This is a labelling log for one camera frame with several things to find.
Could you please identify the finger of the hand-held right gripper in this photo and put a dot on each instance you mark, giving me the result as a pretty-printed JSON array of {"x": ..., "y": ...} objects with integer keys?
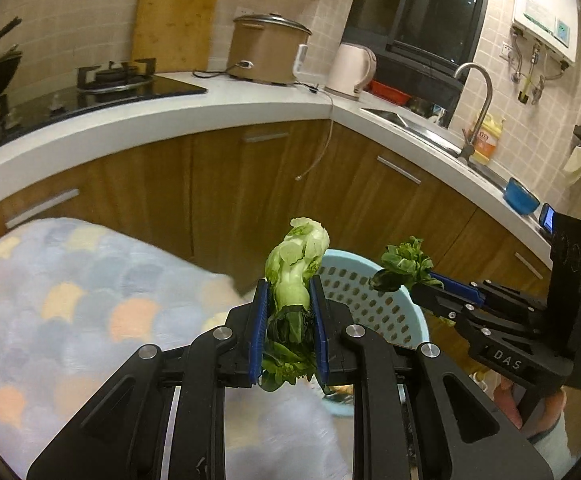
[
  {"x": 458, "y": 284},
  {"x": 440, "y": 300}
]

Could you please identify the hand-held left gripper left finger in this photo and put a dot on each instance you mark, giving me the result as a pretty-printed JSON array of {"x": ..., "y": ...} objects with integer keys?
[{"x": 258, "y": 330}]

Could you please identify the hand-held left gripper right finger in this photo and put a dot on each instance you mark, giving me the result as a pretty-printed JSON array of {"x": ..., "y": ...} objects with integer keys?
[{"x": 320, "y": 330}]

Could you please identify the dark leafy greens bunch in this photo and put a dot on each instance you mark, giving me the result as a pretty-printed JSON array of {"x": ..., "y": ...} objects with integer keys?
[{"x": 405, "y": 262}]

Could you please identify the light blue perforated plastic basket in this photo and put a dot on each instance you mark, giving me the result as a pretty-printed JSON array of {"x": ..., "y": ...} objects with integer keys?
[{"x": 365, "y": 290}]

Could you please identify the green bok choy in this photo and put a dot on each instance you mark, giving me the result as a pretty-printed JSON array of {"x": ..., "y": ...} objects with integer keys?
[{"x": 295, "y": 260}]

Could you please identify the person's right forearm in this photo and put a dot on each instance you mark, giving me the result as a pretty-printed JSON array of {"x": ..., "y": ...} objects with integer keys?
[{"x": 555, "y": 445}]

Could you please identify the person's right hand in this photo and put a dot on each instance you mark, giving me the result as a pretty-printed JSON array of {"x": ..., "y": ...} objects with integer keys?
[{"x": 555, "y": 412}]

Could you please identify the blue bowl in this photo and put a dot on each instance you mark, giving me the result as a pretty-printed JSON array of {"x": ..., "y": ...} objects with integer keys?
[{"x": 520, "y": 199}]

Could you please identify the yellow detergent bottle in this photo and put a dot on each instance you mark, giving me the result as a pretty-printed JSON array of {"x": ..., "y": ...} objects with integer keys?
[{"x": 487, "y": 142}]

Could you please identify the wooden kitchen base cabinet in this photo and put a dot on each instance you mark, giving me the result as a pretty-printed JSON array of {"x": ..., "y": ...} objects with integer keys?
[{"x": 195, "y": 185}]

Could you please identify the steel kitchen sink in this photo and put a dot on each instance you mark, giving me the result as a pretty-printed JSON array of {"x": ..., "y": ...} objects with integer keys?
[{"x": 410, "y": 127}]

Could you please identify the cream hanging cloth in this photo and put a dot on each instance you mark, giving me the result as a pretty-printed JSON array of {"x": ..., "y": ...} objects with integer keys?
[{"x": 577, "y": 162}]

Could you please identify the pastel scale-patterned blanket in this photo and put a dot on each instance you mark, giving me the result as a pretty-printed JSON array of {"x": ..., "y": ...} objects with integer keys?
[{"x": 70, "y": 310}]

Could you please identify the steel gooseneck faucet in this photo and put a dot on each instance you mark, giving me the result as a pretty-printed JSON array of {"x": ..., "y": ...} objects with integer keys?
[{"x": 487, "y": 95}]

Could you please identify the red plastic tray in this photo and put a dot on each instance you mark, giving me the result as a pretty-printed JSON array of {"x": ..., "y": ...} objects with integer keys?
[{"x": 389, "y": 92}]

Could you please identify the water heater pipes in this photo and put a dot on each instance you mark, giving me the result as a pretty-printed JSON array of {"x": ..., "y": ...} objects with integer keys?
[{"x": 535, "y": 85}]

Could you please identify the white electric kettle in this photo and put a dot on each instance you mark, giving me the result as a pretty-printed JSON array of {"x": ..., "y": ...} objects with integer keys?
[{"x": 345, "y": 72}]

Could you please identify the black glass gas stove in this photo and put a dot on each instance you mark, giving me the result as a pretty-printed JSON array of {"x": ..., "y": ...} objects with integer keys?
[{"x": 120, "y": 92}]

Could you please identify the beige rice cooker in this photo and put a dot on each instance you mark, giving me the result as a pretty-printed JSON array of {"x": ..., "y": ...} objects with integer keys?
[{"x": 265, "y": 50}]

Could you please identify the dark kitchen window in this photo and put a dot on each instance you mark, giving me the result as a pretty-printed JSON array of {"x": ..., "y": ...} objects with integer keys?
[{"x": 430, "y": 5}]

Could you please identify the wooden cutting board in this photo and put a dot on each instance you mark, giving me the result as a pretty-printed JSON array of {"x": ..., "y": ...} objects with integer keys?
[{"x": 175, "y": 15}]

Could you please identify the white wall water heater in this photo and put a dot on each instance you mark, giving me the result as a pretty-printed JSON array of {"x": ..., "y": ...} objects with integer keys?
[{"x": 545, "y": 0}]

